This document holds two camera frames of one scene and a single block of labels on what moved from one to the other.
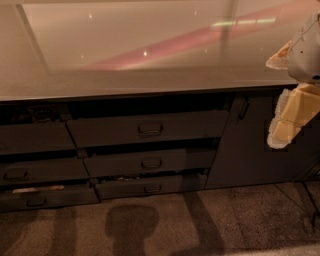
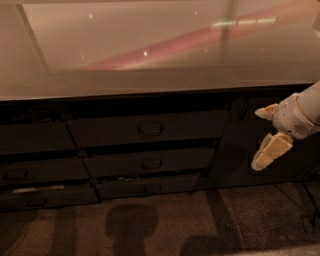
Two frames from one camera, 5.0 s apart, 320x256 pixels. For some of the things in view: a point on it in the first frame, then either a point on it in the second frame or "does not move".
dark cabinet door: x=244 y=158 does not move
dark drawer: x=144 y=129 does not move
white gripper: x=306 y=56 -> x=290 y=117
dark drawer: x=45 y=170 does not move
